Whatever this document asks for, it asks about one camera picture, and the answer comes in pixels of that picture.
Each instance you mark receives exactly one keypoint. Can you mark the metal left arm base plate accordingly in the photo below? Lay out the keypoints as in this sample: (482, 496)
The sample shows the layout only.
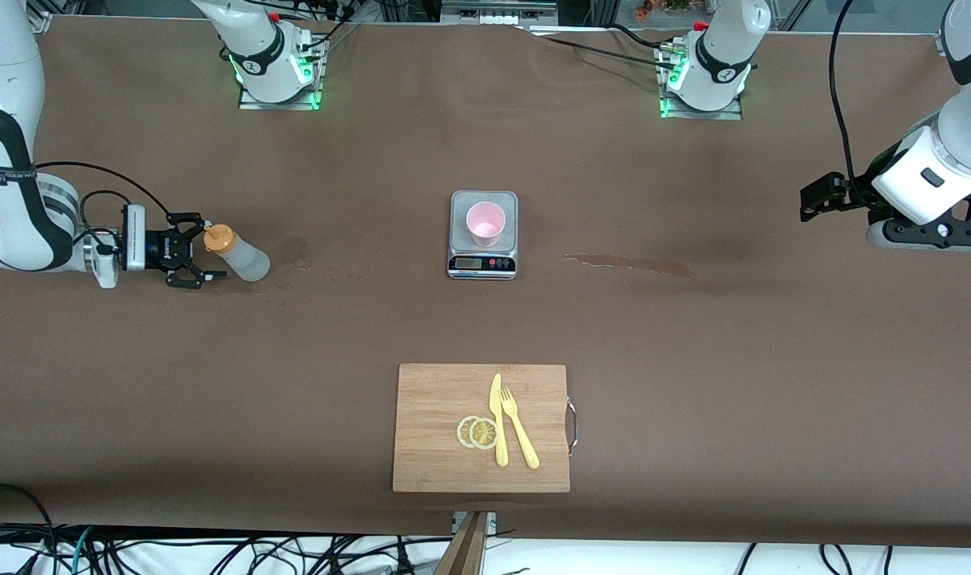
(729, 114)

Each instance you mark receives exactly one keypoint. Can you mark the yellow plastic fork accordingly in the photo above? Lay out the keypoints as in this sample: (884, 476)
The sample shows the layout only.
(525, 447)

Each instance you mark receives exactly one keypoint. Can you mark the lemon slice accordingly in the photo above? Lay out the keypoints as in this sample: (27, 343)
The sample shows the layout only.
(461, 432)
(484, 434)

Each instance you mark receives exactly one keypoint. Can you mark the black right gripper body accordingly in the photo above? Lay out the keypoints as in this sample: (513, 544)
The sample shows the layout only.
(157, 246)

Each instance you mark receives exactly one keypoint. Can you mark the pink plastic cup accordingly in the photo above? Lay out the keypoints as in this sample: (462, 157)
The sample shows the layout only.
(485, 228)

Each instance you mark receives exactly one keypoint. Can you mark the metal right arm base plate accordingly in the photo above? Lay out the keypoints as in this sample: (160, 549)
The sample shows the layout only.
(250, 104)

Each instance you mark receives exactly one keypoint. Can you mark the orange background items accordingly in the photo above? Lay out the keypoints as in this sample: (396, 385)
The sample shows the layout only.
(661, 8)

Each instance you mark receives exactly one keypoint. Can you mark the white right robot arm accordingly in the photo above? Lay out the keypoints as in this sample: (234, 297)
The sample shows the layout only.
(6, 96)

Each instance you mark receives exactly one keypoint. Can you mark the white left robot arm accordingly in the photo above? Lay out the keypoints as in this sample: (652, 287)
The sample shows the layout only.
(925, 176)

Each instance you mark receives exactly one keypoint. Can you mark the wooden cutting board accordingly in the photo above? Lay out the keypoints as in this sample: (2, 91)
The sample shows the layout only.
(430, 415)

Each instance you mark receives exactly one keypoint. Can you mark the silver digital kitchen scale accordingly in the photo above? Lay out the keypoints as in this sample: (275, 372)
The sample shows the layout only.
(460, 209)

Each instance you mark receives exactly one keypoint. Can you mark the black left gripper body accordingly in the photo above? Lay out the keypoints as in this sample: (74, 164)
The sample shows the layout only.
(859, 194)

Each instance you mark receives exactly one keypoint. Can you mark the wooden post with metal bracket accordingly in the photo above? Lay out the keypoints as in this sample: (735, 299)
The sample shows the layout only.
(465, 551)

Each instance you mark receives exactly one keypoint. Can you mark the aluminium profile bar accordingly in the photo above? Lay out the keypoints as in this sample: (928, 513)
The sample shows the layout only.
(40, 17)

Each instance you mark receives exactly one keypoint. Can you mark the squeeze bottle with orange cap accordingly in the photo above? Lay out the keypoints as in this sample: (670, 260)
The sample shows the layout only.
(246, 262)

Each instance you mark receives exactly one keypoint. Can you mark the yellow plastic knife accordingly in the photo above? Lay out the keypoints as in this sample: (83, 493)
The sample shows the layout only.
(495, 399)

